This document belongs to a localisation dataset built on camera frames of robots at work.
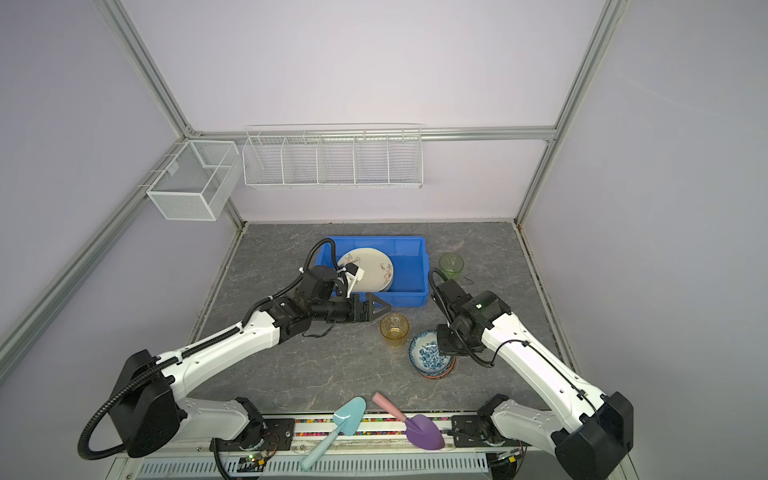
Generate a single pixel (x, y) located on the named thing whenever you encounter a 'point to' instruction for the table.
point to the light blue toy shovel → (348, 418)
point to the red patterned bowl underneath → (448, 372)
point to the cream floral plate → (377, 267)
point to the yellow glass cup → (394, 328)
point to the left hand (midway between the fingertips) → (380, 315)
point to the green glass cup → (451, 265)
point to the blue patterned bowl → (425, 355)
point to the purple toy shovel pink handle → (420, 430)
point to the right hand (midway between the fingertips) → (451, 349)
